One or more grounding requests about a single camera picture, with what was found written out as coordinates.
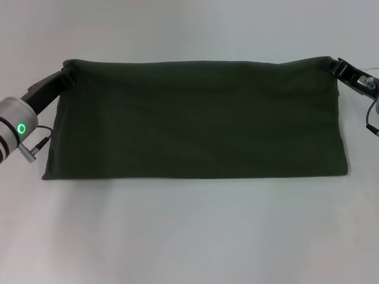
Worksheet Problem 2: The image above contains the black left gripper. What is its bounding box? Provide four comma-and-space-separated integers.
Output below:
20, 66, 78, 115

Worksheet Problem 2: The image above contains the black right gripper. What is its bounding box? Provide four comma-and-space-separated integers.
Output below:
323, 57, 378, 97

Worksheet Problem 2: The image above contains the dark green FREE t-shirt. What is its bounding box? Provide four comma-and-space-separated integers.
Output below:
41, 55, 352, 181

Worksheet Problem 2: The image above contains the silver cable connector plug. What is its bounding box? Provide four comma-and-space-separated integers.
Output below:
358, 76, 379, 90
18, 136, 47, 154

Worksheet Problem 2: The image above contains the dark red thin cable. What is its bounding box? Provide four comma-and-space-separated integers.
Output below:
29, 125, 54, 147

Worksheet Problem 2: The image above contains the dark grey thin cable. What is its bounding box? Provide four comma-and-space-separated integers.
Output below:
365, 100, 379, 131

